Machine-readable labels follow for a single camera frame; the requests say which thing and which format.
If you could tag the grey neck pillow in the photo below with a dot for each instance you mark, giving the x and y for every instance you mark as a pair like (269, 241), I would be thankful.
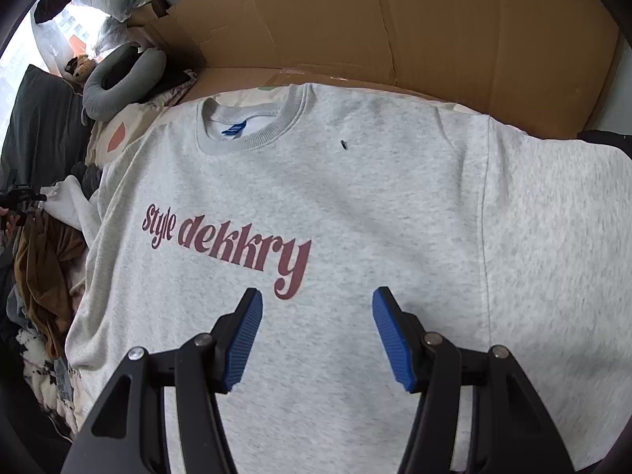
(98, 98)

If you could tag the cream printed blanket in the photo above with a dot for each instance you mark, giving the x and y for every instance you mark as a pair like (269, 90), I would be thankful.
(148, 113)

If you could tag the light grey sweatshirt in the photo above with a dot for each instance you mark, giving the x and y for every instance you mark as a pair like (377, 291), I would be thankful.
(395, 207)

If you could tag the brown plush toy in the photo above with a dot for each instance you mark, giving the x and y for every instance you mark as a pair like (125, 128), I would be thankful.
(81, 65)

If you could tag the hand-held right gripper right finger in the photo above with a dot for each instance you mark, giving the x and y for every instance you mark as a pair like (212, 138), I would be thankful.
(390, 340)

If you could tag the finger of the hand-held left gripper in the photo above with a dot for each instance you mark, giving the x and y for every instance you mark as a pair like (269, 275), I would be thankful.
(22, 193)

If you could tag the brown garment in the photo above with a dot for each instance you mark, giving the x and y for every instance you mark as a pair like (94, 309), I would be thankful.
(47, 276)

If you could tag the dark grey cushion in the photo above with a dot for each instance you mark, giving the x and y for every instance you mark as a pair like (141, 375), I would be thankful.
(44, 128)

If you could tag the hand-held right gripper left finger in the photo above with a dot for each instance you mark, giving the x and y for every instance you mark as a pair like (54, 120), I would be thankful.
(243, 340)

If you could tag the flattened cardboard box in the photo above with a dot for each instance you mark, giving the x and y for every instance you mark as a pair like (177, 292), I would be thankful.
(395, 24)

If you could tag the black folded garment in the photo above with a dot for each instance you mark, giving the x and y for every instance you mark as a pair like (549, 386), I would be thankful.
(607, 140)

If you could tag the black and white spotted cloth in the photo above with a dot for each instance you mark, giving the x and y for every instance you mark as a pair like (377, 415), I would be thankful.
(42, 370)

